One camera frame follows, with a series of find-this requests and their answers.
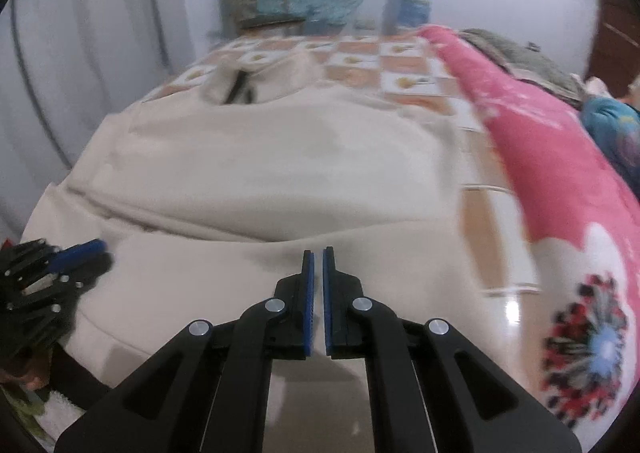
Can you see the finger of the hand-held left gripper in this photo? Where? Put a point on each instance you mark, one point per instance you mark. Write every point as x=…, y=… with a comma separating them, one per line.
x=82, y=255

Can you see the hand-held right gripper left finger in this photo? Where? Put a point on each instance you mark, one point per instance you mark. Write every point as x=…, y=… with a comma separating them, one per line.
x=310, y=303

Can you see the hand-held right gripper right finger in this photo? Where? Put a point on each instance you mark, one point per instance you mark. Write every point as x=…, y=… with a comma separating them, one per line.
x=328, y=303

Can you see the beige zip jacket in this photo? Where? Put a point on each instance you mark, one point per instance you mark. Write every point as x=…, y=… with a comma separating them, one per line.
x=275, y=173

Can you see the white fluffy cloth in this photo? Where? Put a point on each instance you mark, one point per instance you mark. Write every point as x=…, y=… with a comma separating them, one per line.
x=62, y=415

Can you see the white curtain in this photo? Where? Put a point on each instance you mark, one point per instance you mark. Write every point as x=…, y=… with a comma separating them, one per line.
x=75, y=83

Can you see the bed with checkered sheet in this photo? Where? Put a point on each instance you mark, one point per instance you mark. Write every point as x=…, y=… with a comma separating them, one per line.
x=490, y=233

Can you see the pink floral blanket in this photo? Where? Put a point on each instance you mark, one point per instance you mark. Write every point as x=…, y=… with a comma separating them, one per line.
x=540, y=158

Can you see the wooden chair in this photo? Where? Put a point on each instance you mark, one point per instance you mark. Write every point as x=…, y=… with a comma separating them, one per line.
x=260, y=3

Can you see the grey blanket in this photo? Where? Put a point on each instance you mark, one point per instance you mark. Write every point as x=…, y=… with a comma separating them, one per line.
x=520, y=58

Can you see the blue garment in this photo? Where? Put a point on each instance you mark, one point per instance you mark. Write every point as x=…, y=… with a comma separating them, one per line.
x=607, y=123

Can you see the brown wooden door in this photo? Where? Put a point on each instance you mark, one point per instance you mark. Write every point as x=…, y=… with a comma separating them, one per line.
x=607, y=28

